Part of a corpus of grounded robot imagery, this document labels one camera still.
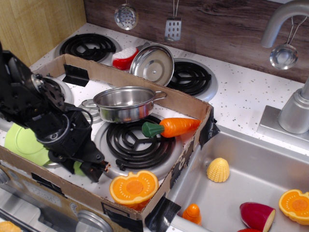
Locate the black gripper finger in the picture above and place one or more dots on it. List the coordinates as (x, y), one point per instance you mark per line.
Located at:
(95, 170)

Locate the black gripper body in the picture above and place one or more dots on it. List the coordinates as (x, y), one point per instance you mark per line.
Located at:
(67, 134)

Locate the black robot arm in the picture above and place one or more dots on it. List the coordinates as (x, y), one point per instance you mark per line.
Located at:
(37, 103)

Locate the stainless steel pot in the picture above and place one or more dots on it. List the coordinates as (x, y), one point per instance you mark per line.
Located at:
(124, 104)

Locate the steel pot lid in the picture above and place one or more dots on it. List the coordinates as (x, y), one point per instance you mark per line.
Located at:
(154, 63)

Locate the black front right burner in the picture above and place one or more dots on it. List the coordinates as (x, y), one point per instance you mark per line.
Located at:
(126, 149)

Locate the orange pumpkin half in fence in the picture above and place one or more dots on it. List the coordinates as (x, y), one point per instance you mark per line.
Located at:
(135, 190)

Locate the silver stove knob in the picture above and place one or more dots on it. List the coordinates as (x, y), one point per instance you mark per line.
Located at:
(90, 222)

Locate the light green plastic plate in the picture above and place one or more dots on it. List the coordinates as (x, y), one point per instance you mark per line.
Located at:
(23, 142)

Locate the brown cardboard fence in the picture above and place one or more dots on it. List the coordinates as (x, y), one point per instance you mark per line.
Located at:
(159, 212)

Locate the orange toy carrot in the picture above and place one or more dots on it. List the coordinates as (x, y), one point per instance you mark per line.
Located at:
(170, 127)

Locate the red white toy mushroom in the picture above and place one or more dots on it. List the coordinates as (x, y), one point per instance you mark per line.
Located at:
(122, 60)

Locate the black back left burner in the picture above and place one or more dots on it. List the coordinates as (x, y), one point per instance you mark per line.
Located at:
(90, 46)

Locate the yellow toy at bottom left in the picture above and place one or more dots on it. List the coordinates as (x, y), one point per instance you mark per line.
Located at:
(7, 226)

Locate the yellow toy corn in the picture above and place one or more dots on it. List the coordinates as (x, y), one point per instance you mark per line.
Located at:
(218, 170)

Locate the hanging steel skimmer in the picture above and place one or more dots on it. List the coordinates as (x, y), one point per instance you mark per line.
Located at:
(126, 16)

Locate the black back right burner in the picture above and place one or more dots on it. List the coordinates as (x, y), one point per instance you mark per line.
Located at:
(194, 78)

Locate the hanging steel slotted spatula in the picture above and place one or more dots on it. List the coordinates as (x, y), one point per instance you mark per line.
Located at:
(173, 26)

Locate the red toy at bottom edge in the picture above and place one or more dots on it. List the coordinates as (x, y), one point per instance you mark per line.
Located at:
(248, 230)

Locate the silver sink basin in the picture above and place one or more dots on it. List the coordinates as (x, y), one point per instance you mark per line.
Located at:
(260, 172)

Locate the red toy apple slice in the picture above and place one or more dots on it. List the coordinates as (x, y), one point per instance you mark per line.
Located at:
(257, 216)

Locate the orange pumpkin half in sink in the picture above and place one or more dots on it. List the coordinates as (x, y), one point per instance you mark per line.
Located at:
(295, 205)

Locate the silver faucet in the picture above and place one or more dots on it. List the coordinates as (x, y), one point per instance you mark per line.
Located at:
(291, 123)

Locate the hanging steel ladle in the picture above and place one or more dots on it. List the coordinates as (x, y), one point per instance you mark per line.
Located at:
(285, 56)

